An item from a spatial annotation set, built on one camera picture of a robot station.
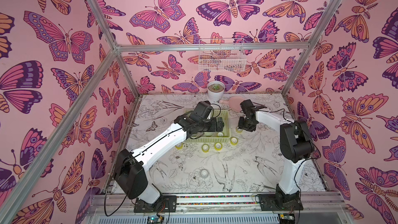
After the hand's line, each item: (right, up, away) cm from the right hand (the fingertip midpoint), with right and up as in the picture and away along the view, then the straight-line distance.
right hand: (239, 127), depth 98 cm
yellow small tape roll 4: (-4, -8, -3) cm, 9 cm away
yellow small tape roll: (-22, -12, -6) cm, 25 cm away
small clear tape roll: (-22, -23, -15) cm, 35 cm away
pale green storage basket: (-16, -4, -8) cm, 18 cm away
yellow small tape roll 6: (0, -2, +1) cm, 2 cm away
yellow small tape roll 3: (-36, -11, -6) cm, 39 cm away
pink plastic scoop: (0, +16, +15) cm, 22 cm away
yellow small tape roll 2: (-14, -10, -6) cm, 18 cm away
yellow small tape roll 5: (-12, -4, -1) cm, 13 cm away
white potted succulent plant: (-14, +25, +11) cm, 30 cm away
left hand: (-15, +4, -19) cm, 25 cm away
